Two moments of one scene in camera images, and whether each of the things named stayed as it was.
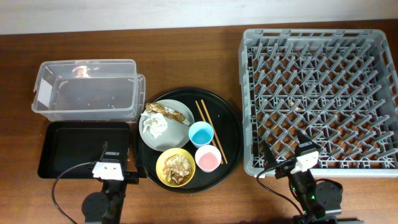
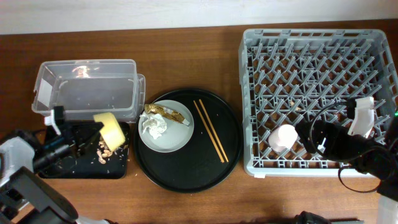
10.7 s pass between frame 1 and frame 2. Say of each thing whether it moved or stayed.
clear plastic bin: stayed
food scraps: moved
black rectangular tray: stayed
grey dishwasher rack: stayed
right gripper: moved
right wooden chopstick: stayed
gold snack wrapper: stayed
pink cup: moved
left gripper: moved
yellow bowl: moved
